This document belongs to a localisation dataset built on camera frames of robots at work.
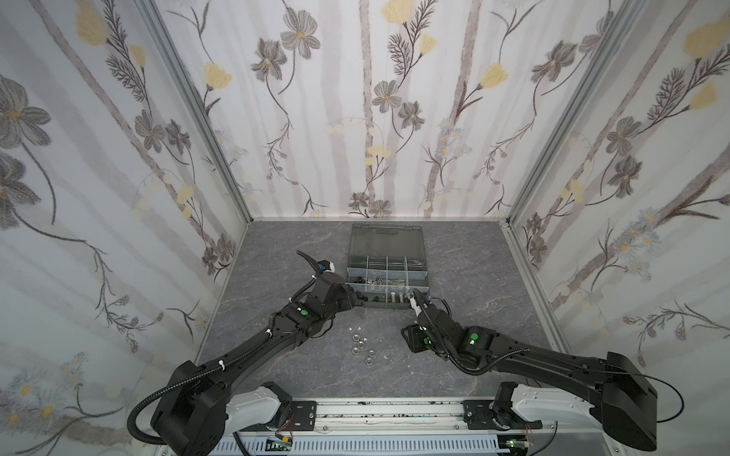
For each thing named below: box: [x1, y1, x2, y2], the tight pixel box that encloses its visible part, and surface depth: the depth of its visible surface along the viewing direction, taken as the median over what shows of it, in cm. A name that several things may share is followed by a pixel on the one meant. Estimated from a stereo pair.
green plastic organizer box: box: [345, 223, 430, 310], surface depth 103 cm
